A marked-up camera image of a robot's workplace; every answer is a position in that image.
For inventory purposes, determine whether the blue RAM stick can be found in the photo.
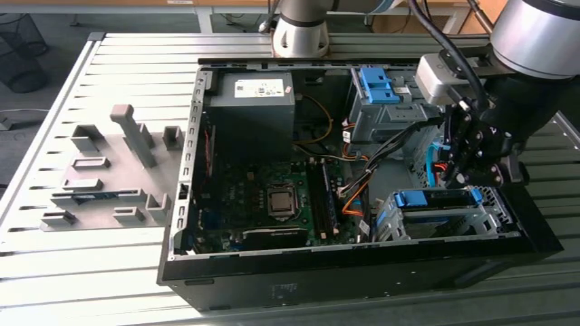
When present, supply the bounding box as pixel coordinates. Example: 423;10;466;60
72;192;123;204

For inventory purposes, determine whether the yellow wire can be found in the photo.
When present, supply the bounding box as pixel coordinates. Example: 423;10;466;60
294;94;335;145

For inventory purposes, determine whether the blue drive bay latch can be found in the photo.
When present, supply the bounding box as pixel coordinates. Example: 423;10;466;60
362;67;403;105

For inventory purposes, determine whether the black wire bundle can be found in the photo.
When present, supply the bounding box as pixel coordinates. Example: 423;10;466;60
338;117;448;200

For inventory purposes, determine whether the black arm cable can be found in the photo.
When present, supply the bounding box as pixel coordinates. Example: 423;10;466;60
407;0;495;110

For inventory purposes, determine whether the CPU socket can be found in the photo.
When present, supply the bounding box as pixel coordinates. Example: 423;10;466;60
264;182;302;222

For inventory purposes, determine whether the grey power supply unit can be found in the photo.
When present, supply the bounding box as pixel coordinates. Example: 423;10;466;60
208;71;296;156

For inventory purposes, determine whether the hard disk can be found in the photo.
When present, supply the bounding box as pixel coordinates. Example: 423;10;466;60
378;187;484;238

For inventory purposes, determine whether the grey metal disk bay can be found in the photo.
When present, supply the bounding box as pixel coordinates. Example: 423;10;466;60
371;185;523;244

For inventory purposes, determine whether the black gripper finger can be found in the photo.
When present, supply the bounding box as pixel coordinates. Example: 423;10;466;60
442;103;488;187
487;152;531;187

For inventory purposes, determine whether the blue data wire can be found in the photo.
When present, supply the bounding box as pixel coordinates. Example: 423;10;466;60
426;141;448;188

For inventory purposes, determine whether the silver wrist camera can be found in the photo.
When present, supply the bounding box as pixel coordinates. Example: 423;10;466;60
415;54;491;105

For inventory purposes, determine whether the silver CPU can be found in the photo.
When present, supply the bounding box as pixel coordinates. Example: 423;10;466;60
271;192;295;212

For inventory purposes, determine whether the grey parts rack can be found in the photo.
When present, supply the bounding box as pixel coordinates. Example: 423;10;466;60
40;103;187;234

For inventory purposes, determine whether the black open PC case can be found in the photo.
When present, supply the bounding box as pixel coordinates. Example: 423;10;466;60
156;56;566;312

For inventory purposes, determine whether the wooden desk white frame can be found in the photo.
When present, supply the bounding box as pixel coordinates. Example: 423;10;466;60
0;0;482;35

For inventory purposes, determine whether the white plug wire bundle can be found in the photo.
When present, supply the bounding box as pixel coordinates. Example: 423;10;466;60
342;118;360;143

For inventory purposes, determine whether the black graphics card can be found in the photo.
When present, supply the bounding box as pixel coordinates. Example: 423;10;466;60
242;228;310;251

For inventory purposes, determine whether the grey metal drive cage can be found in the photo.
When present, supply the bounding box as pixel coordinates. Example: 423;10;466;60
347;67;450;145

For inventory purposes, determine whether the green motherboard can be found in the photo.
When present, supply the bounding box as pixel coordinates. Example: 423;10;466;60
194;159;364;254

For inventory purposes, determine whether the white floor cable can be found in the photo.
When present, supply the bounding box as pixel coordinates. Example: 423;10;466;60
0;107;51;116

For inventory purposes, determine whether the black mesh waste bin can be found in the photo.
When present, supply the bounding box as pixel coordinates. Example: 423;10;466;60
0;13;51;94

